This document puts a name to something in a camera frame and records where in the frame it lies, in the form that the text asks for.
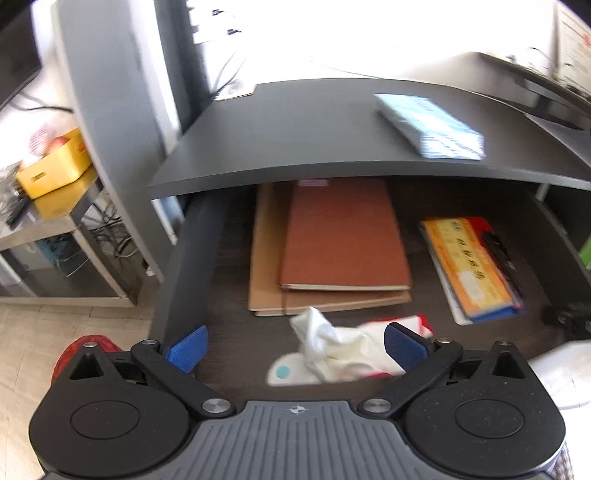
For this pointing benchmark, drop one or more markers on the red bag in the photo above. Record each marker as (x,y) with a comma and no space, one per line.
(76,346)

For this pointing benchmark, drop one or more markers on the orange and yellow booklet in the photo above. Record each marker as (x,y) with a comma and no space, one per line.
(471,272)

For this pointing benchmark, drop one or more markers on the white paper sheet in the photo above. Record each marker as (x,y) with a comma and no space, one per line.
(563,369)

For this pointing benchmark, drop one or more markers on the black binder clip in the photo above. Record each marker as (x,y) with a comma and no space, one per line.
(501,254)

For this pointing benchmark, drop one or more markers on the yellow box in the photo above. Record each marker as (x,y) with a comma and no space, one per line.
(53,168)

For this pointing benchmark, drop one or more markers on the black monitor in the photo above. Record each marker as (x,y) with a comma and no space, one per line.
(16,50)

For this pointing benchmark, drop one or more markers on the brown notebook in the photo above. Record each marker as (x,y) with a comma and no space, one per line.
(344,235)

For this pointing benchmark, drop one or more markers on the wall poster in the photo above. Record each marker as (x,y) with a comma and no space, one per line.
(575,46)

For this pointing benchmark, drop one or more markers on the tan kraft notebook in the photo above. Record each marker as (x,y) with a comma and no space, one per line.
(265,258)

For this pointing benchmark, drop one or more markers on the white packet with teal dot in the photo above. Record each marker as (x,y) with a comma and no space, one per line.
(288,369)

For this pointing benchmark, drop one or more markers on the metal side table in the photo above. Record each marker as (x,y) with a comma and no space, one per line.
(60,240)

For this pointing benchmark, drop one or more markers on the dark grey desk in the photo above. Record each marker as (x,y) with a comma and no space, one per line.
(300,134)

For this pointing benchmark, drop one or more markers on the dark grey desk shelf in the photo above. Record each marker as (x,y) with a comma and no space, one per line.
(231,277)

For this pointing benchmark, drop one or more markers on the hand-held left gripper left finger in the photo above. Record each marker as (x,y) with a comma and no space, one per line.
(188,350)

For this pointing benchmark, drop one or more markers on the black small device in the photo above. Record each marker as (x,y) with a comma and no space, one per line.
(570,318)

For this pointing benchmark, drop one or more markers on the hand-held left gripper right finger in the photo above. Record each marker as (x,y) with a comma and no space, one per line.
(406,345)

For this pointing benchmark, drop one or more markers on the blue and white booklet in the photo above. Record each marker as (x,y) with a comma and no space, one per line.
(431,127)

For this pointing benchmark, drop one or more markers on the dark flat monitor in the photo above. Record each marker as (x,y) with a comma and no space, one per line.
(535,85)

